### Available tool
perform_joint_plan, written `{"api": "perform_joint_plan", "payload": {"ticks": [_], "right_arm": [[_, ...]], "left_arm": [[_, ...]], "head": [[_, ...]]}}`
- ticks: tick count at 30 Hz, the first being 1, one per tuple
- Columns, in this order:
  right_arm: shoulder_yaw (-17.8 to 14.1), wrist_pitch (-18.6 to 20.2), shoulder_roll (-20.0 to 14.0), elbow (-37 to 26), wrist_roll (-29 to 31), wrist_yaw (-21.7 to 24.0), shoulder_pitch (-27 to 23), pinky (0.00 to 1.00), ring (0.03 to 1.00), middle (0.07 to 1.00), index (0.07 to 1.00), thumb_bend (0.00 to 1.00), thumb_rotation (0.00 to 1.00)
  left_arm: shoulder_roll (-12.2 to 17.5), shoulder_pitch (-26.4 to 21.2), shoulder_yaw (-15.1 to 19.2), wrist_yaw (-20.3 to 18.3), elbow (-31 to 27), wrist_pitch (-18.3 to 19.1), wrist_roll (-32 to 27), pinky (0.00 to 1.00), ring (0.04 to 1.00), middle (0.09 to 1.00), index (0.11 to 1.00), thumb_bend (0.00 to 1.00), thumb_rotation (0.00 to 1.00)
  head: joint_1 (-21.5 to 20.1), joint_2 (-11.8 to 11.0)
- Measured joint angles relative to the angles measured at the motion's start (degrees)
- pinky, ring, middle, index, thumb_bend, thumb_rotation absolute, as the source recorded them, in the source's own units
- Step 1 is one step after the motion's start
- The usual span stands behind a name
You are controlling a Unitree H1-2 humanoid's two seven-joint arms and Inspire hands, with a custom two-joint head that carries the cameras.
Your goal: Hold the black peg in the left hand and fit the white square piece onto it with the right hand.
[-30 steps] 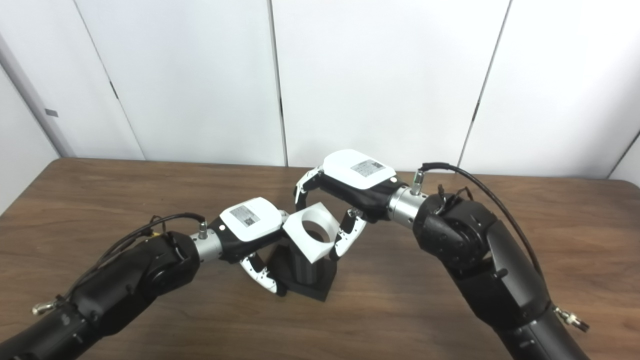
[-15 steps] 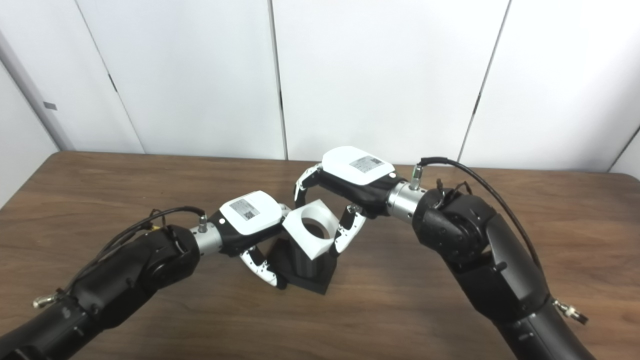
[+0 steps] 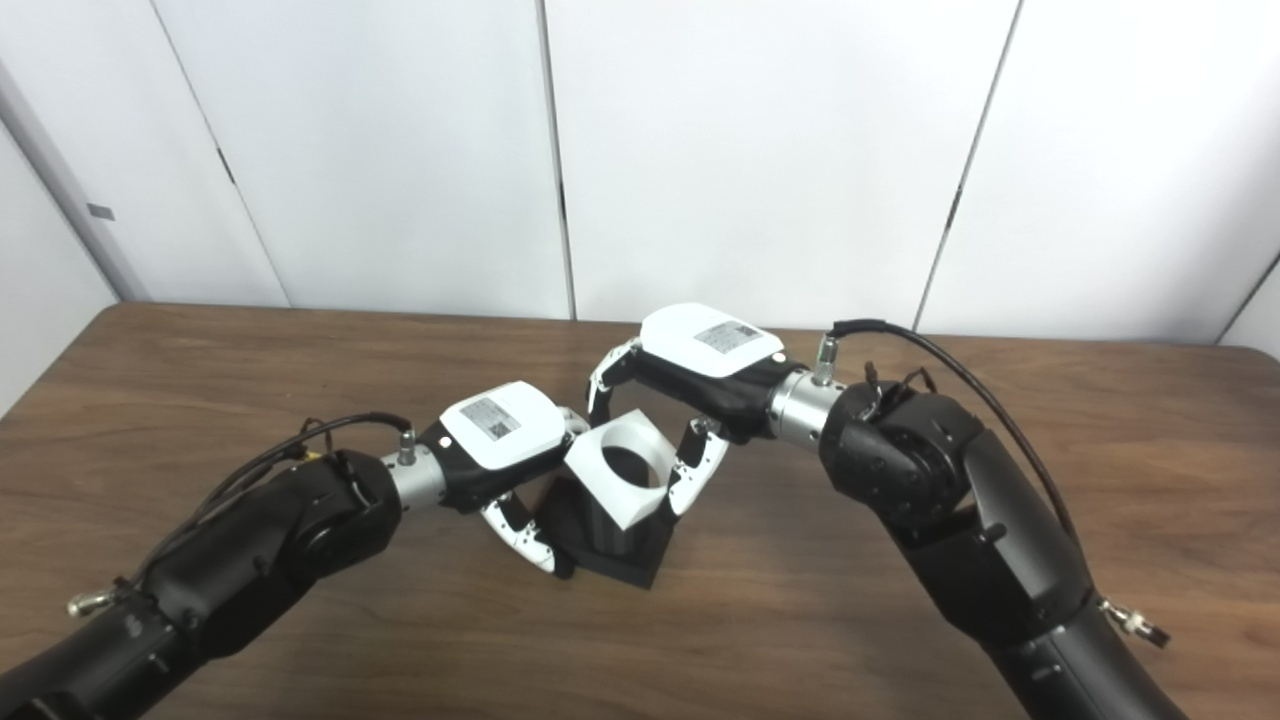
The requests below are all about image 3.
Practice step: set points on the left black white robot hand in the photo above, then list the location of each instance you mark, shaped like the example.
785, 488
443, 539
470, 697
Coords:
500, 425

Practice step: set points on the white square piece with hole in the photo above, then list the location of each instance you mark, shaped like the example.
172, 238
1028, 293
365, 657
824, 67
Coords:
605, 480

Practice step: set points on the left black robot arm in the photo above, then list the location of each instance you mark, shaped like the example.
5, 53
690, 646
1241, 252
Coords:
240, 560

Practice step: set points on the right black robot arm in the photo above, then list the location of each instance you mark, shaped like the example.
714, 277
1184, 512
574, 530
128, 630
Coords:
960, 500

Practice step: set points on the small grey wall tag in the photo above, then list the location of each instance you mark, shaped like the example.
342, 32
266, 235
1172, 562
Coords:
100, 211

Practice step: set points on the black peg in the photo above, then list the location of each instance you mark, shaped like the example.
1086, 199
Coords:
620, 555

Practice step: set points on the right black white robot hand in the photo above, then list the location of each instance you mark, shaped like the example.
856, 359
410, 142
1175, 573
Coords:
705, 345

